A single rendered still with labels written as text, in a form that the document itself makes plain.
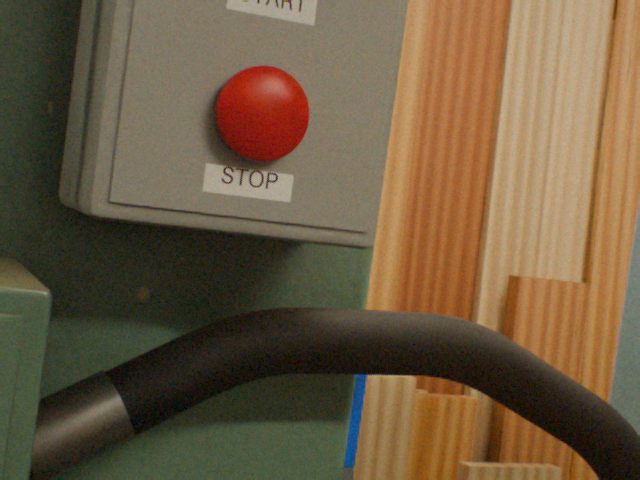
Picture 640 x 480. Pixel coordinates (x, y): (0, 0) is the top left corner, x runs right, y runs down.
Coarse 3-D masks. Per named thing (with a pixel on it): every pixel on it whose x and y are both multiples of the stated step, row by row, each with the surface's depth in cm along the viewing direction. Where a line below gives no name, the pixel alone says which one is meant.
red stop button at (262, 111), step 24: (240, 72) 35; (264, 72) 35; (240, 96) 35; (264, 96) 35; (288, 96) 35; (216, 120) 35; (240, 120) 35; (264, 120) 35; (288, 120) 35; (240, 144) 35; (264, 144) 35; (288, 144) 36
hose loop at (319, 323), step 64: (256, 320) 39; (320, 320) 40; (384, 320) 41; (448, 320) 42; (128, 384) 37; (192, 384) 38; (512, 384) 43; (576, 384) 45; (64, 448) 36; (576, 448) 46
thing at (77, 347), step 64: (0, 0) 39; (64, 0) 40; (0, 64) 39; (64, 64) 40; (0, 128) 39; (64, 128) 40; (0, 192) 39; (0, 256) 40; (64, 256) 40; (128, 256) 41; (192, 256) 42; (256, 256) 43; (320, 256) 44; (64, 320) 41; (128, 320) 42; (192, 320) 42; (64, 384) 41; (256, 384) 44; (320, 384) 45; (128, 448) 42; (192, 448) 43; (256, 448) 44; (320, 448) 45
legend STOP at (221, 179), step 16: (208, 176) 36; (224, 176) 36; (240, 176) 36; (256, 176) 36; (272, 176) 37; (288, 176) 37; (224, 192) 36; (240, 192) 36; (256, 192) 36; (272, 192) 37; (288, 192) 37
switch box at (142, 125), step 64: (128, 0) 34; (192, 0) 35; (320, 0) 37; (384, 0) 37; (128, 64) 34; (192, 64) 35; (256, 64) 36; (320, 64) 37; (384, 64) 38; (128, 128) 35; (192, 128) 35; (320, 128) 37; (384, 128) 38; (64, 192) 39; (128, 192) 35; (192, 192) 36; (320, 192) 37
